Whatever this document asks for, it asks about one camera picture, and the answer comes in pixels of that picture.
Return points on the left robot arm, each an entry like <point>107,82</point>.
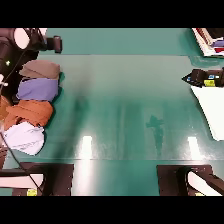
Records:
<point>20,38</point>

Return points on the blue-violet garment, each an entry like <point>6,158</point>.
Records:
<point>37,89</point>

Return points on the orange garment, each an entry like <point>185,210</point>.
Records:
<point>31,111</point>

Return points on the grey-brown garment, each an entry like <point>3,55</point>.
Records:
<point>40,69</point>

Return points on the white garment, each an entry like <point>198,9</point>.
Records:
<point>25,138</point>

